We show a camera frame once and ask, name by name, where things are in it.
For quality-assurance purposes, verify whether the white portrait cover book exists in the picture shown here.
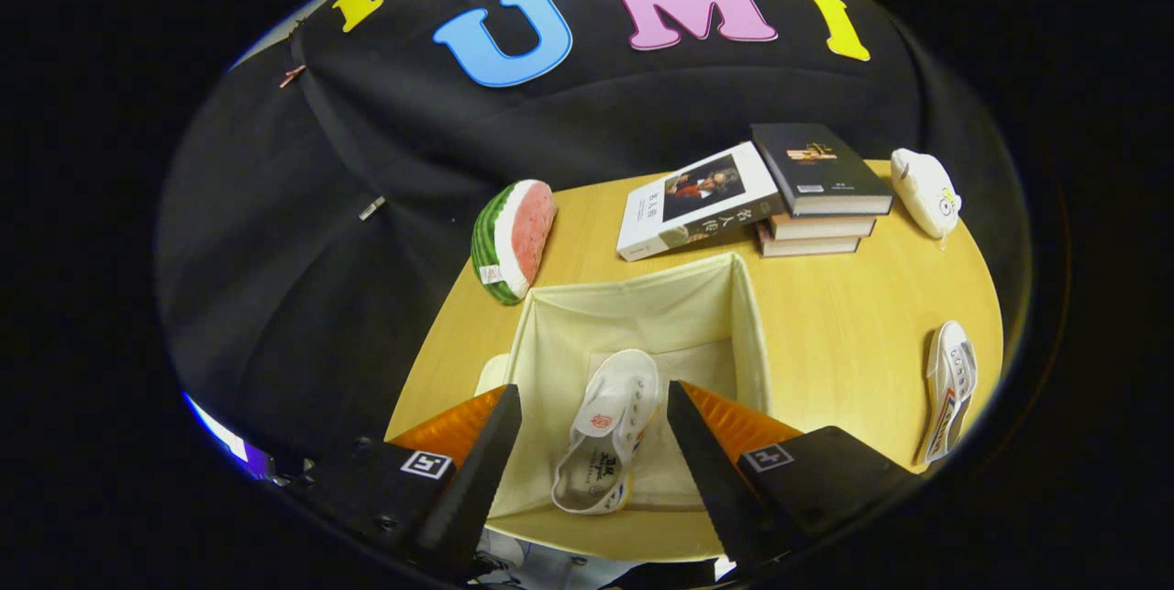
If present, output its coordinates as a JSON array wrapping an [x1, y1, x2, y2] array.
[[615, 141, 788, 262]]

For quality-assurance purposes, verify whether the tan paperback book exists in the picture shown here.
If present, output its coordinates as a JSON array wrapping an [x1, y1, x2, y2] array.
[[769, 212, 879, 241], [756, 225, 864, 259]]

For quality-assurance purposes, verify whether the white canvas shoe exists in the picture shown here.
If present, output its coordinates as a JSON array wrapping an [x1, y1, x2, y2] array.
[[914, 321, 980, 468], [550, 349, 662, 516]]

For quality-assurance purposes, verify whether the black hardcover book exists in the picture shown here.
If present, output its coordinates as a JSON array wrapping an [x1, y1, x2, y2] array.
[[750, 122, 895, 218]]

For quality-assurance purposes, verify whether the cream fabric storage box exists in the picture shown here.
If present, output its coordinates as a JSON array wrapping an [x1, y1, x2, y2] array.
[[474, 250, 773, 523]]

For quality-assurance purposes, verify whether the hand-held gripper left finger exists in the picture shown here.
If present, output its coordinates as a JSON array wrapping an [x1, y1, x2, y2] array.
[[303, 384, 524, 578]]

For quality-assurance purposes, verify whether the black backdrop cloth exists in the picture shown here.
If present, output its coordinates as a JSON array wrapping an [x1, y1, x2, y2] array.
[[156, 0, 1033, 481]]

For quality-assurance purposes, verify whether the laptop computer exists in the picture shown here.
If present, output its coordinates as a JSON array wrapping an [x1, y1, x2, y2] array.
[[183, 392, 272, 481]]

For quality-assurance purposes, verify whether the white plush toy with eyes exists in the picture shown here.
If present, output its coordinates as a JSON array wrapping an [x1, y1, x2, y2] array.
[[890, 147, 963, 243]]

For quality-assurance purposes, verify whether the watermelon slice plush toy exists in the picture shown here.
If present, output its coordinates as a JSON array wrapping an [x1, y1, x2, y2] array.
[[471, 179, 559, 307]]

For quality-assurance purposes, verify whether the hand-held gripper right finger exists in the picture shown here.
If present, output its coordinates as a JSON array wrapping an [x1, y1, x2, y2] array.
[[666, 379, 923, 573]]

